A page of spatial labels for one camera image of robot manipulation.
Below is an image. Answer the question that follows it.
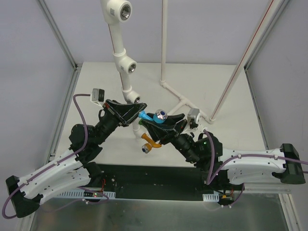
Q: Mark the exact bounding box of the blue water faucet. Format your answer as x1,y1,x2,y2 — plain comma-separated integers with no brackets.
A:
138,109,168,124

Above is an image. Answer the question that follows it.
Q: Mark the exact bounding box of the white PVC pipe stand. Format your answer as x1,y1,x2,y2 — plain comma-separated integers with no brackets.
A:
100,0,277,141

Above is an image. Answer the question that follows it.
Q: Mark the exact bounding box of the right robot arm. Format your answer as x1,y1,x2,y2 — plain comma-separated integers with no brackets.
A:
139,111,306,190

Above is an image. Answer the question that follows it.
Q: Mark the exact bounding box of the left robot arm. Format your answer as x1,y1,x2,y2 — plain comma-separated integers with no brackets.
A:
2,99,147,219

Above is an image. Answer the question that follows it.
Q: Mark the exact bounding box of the orange water faucet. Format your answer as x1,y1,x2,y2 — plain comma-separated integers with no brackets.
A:
141,133,162,154

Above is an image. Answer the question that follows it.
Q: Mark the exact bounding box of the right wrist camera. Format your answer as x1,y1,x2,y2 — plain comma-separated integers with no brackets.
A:
187,108,201,129

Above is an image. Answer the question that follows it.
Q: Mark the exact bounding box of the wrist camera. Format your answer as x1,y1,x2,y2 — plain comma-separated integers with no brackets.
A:
187,108,201,129
90,88,105,107

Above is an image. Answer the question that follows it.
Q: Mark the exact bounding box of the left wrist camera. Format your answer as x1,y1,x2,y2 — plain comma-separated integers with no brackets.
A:
90,88,105,107

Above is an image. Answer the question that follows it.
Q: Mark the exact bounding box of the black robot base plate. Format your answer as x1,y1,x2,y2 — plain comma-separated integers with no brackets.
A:
86,164,242,201

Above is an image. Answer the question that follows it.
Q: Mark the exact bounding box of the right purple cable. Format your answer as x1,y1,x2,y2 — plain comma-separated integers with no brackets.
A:
203,129,308,185

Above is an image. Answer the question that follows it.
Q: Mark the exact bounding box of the right white cable duct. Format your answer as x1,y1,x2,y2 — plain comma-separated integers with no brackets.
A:
203,193,219,202

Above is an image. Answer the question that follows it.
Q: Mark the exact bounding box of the white cable duct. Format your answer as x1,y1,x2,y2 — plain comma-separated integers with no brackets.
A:
203,193,219,202
55,189,106,200

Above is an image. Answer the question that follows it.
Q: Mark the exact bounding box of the left white cable duct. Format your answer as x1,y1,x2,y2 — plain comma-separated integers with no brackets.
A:
55,189,106,200

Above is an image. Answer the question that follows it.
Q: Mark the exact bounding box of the left aluminium frame post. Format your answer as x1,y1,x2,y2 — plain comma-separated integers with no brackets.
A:
36,0,81,70

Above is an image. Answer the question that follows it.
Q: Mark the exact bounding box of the aluminium frame post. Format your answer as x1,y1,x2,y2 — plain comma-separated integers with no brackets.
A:
243,0,291,72
36,0,81,70

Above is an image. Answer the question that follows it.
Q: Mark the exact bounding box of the right aluminium frame post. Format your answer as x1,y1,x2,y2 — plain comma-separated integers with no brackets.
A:
243,0,291,72

